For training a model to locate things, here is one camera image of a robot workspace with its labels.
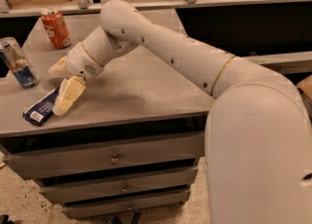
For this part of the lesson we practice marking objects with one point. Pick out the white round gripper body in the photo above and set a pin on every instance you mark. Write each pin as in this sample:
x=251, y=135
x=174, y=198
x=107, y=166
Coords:
x=80, y=61

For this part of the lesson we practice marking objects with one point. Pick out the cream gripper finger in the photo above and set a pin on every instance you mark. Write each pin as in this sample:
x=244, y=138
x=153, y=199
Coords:
x=59, y=68
x=69, y=91

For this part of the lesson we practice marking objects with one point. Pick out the dark blue rxbar wrapper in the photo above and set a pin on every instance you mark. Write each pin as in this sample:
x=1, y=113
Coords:
x=42, y=110

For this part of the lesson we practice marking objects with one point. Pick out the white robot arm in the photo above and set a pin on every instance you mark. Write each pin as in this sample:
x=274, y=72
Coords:
x=258, y=138

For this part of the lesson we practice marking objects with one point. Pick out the orange coke can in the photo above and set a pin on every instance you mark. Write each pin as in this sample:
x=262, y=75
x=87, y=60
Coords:
x=56, y=28

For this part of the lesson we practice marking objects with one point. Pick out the silver blue red bull can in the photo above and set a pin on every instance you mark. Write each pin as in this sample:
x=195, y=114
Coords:
x=17, y=62

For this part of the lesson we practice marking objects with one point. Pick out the top grey drawer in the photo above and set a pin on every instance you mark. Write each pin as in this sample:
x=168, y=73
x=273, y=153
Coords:
x=106, y=155

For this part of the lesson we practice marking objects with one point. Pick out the grey drawer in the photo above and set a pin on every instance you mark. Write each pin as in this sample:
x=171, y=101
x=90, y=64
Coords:
x=119, y=185
x=127, y=204
x=106, y=155

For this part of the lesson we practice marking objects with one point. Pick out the grey drawer cabinet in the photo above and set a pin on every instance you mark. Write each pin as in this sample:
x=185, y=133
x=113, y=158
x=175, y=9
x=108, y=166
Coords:
x=136, y=95

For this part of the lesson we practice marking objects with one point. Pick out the middle grey drawer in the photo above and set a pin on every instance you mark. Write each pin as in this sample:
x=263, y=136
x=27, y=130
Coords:
x=119, y=185

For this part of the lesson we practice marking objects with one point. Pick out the bottom grey drawer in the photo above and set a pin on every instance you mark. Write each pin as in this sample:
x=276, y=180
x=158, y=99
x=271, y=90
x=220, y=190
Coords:
x=127, y=204

